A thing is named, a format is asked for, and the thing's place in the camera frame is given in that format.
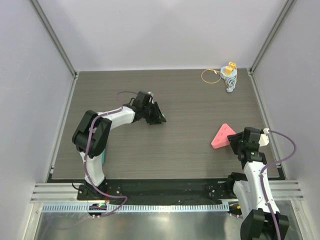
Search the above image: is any light blue cable holder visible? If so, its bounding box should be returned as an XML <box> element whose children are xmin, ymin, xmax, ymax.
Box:
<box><xmin>220</xmin><ymin>66</ymin><xmax>238</xmax><ymax>93</ymax></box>

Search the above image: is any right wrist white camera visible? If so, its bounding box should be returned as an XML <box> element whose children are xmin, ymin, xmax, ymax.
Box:
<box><xmin>258</xmin><ymin>128</ymin><xmax>270</xmax><ymax>147</ymax></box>

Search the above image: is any slotted cable duct strip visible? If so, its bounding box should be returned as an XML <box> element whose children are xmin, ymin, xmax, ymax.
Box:
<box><xmin>42</xmin><ymin>202</ymin><xmax>230</xmax><ymax>213</ymax></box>

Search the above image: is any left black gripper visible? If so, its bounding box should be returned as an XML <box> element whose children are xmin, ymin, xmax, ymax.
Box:
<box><xmin>141</xmin><ymin>101</ymin><xmax>166</xmax><ymax>125</ymax></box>

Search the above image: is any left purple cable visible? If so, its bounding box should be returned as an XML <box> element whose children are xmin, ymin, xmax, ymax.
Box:
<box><xmin>83</xmin><ymin>91</ymin><xmax>138</xmax><ymax>217</ymax></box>

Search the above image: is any yellow thin cable loop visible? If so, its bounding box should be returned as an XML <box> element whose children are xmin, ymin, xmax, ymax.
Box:
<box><xmin>201</xmin><ymin>68</ymin><xmax>223</xmax><ymax>84</ymax></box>

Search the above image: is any yellow connector block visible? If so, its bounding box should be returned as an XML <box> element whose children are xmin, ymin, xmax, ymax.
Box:
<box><xmin>224</xmin><ymin>61</ymin><xmax>236</xmax><ymax>76</ymax></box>

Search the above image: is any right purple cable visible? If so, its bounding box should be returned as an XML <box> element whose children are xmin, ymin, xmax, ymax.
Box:
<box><xmin>229</xmin><ymin>129</ymin><xmax>298</xmax><ymax>240</ymax></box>

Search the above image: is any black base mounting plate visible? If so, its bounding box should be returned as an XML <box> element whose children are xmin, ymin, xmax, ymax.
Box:
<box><xmin>77</xmin><ymin>172</ymin><xmax>247</xmax><ymax>205</ymax></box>

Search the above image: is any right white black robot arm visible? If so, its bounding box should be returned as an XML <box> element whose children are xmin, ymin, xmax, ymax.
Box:
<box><xmin>225</xmin><ymin>127</ymin><xmax>289</xmax><ymax>240</ymax></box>

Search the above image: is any pink triangular power socket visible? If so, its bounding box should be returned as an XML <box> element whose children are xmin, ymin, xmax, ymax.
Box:
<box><xmin>211</xmin><ymin>123</ymin><xmax>236</xmax><ymax>149</ymax></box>

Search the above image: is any teal triangular power socket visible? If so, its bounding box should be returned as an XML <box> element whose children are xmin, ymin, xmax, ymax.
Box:
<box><xmin>101</xmin><ymin>149</ymin><xmax>106</xmax><ymax>165</ymax></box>

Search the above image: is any purple cable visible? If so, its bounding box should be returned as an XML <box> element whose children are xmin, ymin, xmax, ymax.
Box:
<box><xmin>83</xmin><ymin>91</ymin><xmax>138</xmax><ymax>217</ymax></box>
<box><xmin>229</xmin><ymin>129</ymin><xmax>298</xmax><ymax>240</ymax></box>

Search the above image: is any aluminium frame rail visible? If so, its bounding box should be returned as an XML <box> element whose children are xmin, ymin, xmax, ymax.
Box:
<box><xmin>30</xmin><ymin>183</ymin><xmax>78</xmax><ymax>203</ymax></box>

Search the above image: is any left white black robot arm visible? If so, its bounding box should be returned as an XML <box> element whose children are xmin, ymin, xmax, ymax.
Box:
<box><xmin>72</xmin><ymin>91</ymin><xmax>167</xmax><ymax>200</ymax></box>

